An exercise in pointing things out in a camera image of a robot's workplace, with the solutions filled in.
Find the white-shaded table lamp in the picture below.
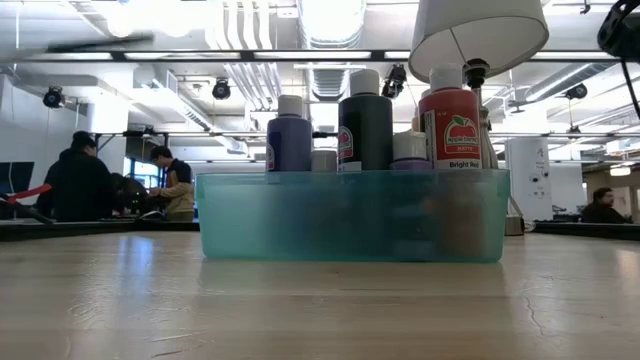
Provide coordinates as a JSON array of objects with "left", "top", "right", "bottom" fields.
[{"left": 408, "top": 0, "right": 550, "bottom": 236}]

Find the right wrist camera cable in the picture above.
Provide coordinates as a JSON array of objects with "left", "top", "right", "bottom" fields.
[{"left": 621, "top": 58, "right": 640, "bottom": 121}]

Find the black ceiling spotlight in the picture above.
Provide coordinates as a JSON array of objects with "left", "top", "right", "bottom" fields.
[
  {"left": 42, "top": 85, "right": 66, "bottom": 110},
  {"left": 381, "top": 63, "right": 407, "bottom": 100},
  {"left": 211, "top": 77, "right": 232, "bottom": 101},
  {"left": 565, "top": 82, "right": 590, "bottom": 101}
]

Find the black overhead crossbar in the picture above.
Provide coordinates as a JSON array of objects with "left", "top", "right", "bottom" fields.
[{"left": 24, "top": 48, "right": 640, "bottom": 63}]

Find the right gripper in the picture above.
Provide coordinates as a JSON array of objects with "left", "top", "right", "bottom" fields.
[{"left": 596, "top": 0, "right": 640, "bottom": 62}]

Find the teal translucent plastic bin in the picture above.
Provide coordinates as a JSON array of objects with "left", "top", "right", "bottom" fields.
[{"left": 194, "top": 168, "right": 511, "bottom": 264}]

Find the small purple paint bottle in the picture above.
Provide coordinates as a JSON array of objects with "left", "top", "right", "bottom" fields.
[{"left": 391, "top": 130, "right": 432, "bottom": 171}]

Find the large blue paint bottle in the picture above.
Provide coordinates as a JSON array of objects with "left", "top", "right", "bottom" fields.
[{"left": 265, "top": 94, "right": 314, "bottom": 173}]

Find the red-and-black tool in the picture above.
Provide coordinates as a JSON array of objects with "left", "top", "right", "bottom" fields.
[{"left": 0, "top": 183, "right": 55, "bottom": 225}]

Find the dark background monitor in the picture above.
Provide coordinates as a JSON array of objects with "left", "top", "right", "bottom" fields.
[{"left": 0, "top": 160, "right": 36, "bottom": 194}]

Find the large red paint bottle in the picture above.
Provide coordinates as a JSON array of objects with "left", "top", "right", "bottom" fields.
[{"left": 418, "top": 63, "right": 484, "bottom": 171}]

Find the large grey paint bottle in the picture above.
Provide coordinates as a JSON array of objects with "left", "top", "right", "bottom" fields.
[{"left": 337, "top": 68, "right": 394, "bottom": 172}]

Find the person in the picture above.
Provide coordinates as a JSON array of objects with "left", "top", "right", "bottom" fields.
[
  {"left": 579, "top": 187, "right": 629, "bottom": 225},
  {"left": 112, "top": 172, "right": 151, "bottom": 219},
  {"left": 37, "top": 130, "right": 117, "bottom": 224},
  {"left": 148, "top": 144, "right": 196, "bottom": 222}
]

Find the small red paint bottle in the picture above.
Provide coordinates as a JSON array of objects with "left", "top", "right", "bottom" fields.
[{"left": 310, "top": 148, "right": 338, "bottom": 172}]

